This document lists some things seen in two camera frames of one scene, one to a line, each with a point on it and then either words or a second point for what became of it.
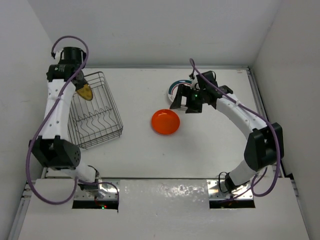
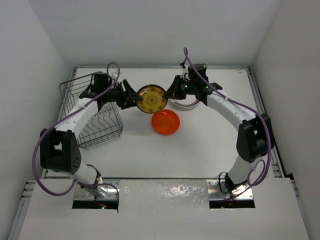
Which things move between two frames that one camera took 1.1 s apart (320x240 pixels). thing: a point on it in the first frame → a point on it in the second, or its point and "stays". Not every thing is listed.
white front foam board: [164, 209] stays
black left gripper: [81, 85] → [124, 102]
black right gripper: [183, 91] → [174, 92]
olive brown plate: [86, 92] → [153, 101]
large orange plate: [165, 122] stays
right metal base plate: [217, 190] stays
